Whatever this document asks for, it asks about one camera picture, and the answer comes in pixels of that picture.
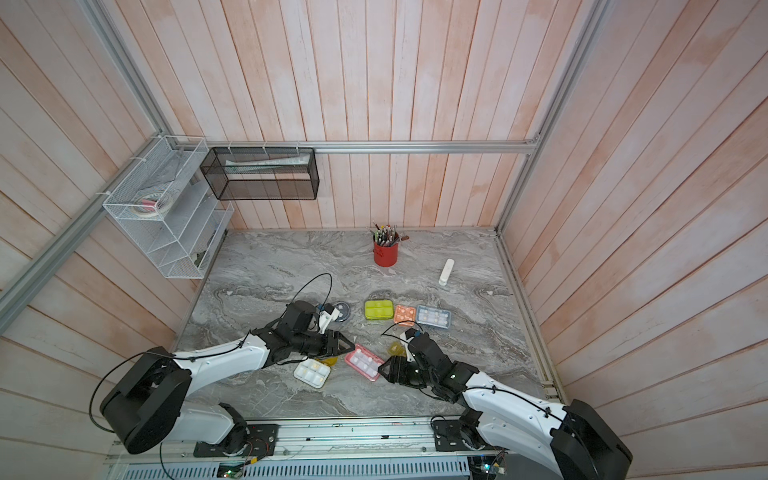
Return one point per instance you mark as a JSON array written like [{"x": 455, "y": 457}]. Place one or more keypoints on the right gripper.
[{"x": 398, "y": 370}]

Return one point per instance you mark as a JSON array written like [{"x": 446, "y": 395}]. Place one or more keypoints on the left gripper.
[{"x": 332, "y": 350}]

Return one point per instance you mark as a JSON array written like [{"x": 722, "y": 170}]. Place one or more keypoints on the red pillbox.
[{"x": 364, "y": 362}]

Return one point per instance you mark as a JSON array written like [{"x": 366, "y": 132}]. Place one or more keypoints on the small yellow pillbox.
[{"x": 397, "y": 348}]

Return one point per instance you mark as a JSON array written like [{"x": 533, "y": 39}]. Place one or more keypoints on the green lid white pillbox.
[{"x": 375, "y": 310}]

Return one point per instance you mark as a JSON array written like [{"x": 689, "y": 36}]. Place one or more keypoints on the orange pillbox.
[{"x": 404, "y": 316}]

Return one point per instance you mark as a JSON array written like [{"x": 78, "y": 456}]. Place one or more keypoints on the blue pillbox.
[{"x": 433, "y": 317}]

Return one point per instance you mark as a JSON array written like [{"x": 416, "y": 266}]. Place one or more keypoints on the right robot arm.
[{"x": 573, "y": 441}]

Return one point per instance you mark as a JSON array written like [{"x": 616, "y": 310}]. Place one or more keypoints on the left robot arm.
[{"x": 149, "y": 404}]

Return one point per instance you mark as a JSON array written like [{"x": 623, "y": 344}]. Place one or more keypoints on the yellow lid white pillbox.
[{"x": 312, "y": 373}]

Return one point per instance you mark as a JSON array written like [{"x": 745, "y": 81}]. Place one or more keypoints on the red pen cup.
[{"x": 385, "y": 255}]

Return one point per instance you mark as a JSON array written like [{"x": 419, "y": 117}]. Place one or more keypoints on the white rectangular device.
[{"x": 446, "y": 272}]

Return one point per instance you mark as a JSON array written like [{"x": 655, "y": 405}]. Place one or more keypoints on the black mesh basket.
[{"x": 262, "y": 173}]

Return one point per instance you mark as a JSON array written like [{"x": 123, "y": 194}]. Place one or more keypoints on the tape roll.
[{"x": 152, "y": 205}]

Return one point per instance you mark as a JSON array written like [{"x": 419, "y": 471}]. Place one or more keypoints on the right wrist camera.
[{"x": 409, "y": 353}]

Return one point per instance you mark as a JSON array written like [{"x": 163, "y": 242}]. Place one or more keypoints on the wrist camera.
[
  {"x": 327, "y": 315},
  {"x": 409, "y": 353}
]

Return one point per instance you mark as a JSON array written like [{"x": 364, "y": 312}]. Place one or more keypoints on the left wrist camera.
[{"x": 327, "y": 315}]

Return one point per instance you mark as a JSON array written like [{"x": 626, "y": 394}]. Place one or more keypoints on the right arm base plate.
[{"x": 453, "y": 435}]

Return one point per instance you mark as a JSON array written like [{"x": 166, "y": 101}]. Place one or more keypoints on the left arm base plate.
[{"x": 255, "y": 440}]

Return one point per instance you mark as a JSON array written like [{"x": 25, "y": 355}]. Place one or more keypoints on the white wire shelf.
[{"x": 183, "y": 242}]

